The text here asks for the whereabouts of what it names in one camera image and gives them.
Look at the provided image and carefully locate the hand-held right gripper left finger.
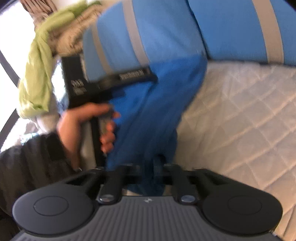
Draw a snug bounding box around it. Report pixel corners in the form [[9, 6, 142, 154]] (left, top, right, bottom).
[[67, 164, 141, 204]]

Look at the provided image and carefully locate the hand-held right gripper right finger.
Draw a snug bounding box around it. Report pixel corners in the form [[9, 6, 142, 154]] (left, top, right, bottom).
[[159, 163, 232, 204]]

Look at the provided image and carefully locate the blue fleece hooded jacket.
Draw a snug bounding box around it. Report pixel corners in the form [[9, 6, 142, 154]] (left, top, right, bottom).
[[104, 54, 208, 196]]

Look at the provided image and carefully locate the person's left forearm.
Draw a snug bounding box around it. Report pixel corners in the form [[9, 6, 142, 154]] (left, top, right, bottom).
[[0, 133, 81, 218]]

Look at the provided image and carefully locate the person's left hand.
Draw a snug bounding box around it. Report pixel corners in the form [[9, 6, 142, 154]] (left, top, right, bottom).
[[57, 103, 121, 172]]

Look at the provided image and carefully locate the light green quilt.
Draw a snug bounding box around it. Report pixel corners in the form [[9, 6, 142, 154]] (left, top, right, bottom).
[[17, 0, 102, 118]]

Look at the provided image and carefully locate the beige quilted blanket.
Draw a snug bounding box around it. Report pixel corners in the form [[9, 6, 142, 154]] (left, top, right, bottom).
[[50, 5, 102, 55]]

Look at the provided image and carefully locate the grey quilted lace-edged bedspread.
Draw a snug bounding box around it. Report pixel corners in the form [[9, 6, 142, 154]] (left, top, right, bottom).
[[171, 59, 296, 239]]

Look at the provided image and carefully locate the beige curtain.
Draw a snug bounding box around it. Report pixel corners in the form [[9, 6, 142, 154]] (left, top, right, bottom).
[[20, 0, 58, 24]]

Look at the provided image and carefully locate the blue grey-striped pillow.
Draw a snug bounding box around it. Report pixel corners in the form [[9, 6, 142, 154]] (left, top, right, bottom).
[[82, 0, 207, 84], [187, 0, 296, 67]]

